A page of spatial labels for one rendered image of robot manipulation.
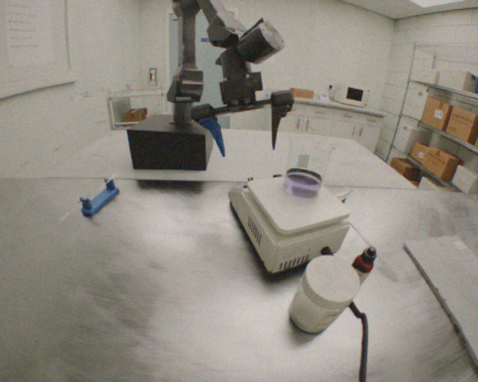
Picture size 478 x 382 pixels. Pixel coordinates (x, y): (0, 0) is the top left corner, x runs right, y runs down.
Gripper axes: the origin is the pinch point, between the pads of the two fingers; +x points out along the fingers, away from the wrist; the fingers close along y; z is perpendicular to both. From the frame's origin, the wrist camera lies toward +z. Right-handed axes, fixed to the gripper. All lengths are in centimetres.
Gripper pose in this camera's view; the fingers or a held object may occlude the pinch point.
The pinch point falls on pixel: (246, 134)
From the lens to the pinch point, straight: 38.6
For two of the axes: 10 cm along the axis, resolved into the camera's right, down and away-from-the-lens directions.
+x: 1.3, 9.9, 0.5
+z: -1.5, 0.7, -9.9
